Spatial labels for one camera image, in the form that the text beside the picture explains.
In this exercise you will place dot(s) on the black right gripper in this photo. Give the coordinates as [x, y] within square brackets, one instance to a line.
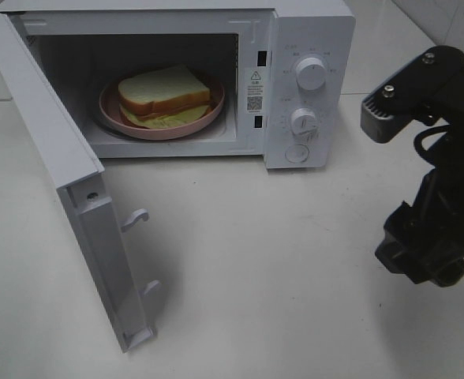
[425, 242]

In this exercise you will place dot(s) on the toast sandwich with filling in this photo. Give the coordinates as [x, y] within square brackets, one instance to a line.
[164, 99]

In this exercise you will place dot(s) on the pink round plate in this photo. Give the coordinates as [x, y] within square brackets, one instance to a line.
[109, 108]

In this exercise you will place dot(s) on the white microwave door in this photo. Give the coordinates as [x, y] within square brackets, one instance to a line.
[77, 175]

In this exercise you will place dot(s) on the round door release button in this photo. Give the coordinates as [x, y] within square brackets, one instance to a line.
[297, 153]

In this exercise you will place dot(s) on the lower white microwave knob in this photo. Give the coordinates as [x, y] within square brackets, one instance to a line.
[302, 121]

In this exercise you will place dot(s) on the white microwave knob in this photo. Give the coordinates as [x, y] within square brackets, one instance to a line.
[310, 73]
[302, 121]

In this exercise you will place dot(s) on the upper white microwave knob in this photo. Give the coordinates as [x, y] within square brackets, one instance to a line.
[310, 73]

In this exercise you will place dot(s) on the white microwave oven body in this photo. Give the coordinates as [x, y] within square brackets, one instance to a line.
[251, 47]

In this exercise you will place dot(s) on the glass microwave turntable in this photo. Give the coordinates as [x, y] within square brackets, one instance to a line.
[216, 130]

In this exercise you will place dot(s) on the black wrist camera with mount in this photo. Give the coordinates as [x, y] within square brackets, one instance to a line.
[405, 94]

